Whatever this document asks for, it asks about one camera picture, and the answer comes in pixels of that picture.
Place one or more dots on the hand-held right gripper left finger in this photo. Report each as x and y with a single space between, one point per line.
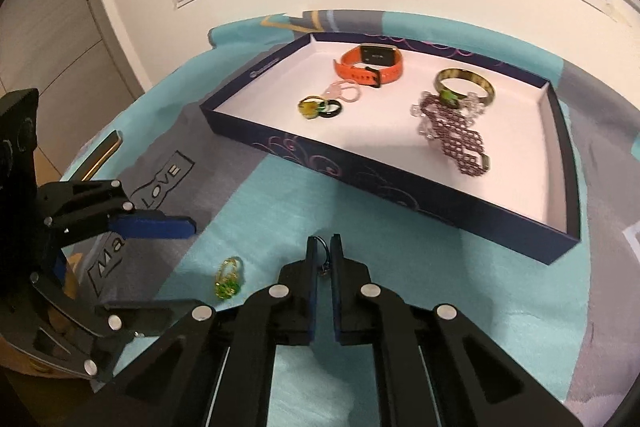
314 277

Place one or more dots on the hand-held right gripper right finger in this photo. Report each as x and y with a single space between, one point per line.
334 287

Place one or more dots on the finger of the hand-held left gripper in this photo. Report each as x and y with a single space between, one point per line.
150 227
150 314

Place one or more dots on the dark blue jewelry box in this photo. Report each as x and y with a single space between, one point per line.
400 142

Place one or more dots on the teal grey printed blanket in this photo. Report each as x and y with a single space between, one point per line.
280 217

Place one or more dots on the grey wooden door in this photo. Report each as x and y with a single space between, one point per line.
50 32

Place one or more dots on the orange wrist watch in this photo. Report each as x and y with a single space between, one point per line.
345 64

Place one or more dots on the tortoiseshell bangle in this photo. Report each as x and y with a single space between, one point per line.
482 79

